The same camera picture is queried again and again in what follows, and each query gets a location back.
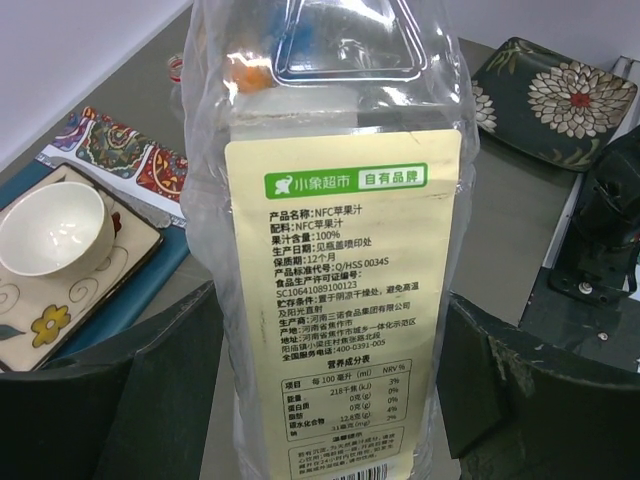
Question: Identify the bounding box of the clear plastic bottle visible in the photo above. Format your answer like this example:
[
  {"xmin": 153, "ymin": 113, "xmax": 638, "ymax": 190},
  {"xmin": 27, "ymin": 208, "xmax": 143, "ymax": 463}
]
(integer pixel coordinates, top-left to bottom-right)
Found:
[{"xmin": 167, "ymin": 54, "xmax": 183, "ymax": 84}]

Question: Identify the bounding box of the square floral beige plate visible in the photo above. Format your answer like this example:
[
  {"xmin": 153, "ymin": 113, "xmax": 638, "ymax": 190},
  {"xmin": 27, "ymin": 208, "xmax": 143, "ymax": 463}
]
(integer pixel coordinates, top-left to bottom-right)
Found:
[{"xmin": 1, "ymin": 164, "xmax": 162, "ymax": 372}]

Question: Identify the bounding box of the orange juice bottle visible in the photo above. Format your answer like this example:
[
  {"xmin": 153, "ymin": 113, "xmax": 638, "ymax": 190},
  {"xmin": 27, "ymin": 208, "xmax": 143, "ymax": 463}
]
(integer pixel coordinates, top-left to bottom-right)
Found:
[{"xmin": 227, "ymin": 52, "xmax": 274, "ymax": 94}]

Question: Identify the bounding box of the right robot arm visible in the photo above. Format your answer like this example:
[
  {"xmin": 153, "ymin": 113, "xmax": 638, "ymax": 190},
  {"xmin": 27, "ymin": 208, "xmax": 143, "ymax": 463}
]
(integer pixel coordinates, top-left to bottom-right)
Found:
[{"xmin": 548, "ymin": 128, "xmax": 639, "ymax": 308}]

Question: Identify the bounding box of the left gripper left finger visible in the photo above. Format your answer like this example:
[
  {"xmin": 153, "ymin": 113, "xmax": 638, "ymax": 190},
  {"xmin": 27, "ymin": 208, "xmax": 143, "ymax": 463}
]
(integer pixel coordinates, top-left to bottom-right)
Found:
[{"xmin": 1, "ymin": 282, "xmax": 220, "ymax": 479}]

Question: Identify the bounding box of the clear bottle white cap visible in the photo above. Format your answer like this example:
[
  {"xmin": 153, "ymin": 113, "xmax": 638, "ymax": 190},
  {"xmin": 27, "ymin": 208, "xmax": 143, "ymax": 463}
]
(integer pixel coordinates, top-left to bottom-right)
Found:
[{"xmin": 181, "ymin": 1, "xmax": 479, "ymax": 479}]

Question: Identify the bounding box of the black floral square plate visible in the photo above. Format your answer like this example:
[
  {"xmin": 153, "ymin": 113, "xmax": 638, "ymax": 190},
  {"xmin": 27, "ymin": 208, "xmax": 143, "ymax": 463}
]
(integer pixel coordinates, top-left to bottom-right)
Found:
[{"xmin": 472, "ymin": 37, "xmax": 638, "ymax": 172}]

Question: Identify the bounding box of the blue patterned placemat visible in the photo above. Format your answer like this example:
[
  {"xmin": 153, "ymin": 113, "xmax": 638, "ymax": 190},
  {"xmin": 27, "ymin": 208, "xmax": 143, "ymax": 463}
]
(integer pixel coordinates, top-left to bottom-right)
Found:
[{"xmin": 1, "ymin": 107, "xmax": 188, "ymax": 369}]

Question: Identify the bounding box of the white ceramic bowl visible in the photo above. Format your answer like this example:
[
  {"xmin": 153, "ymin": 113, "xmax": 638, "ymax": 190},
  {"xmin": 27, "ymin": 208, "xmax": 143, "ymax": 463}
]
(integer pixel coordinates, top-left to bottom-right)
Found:
[{"xmin": 1, "ymin": 181, "xmax": 116, "ymax": 278}]

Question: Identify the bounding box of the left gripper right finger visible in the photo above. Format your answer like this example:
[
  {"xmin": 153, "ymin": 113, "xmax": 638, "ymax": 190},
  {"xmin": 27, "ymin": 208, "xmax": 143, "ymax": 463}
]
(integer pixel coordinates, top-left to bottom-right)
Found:
[{"xmin": 437, "ymin": 293, "xmax": 639, "ymax": 479}]

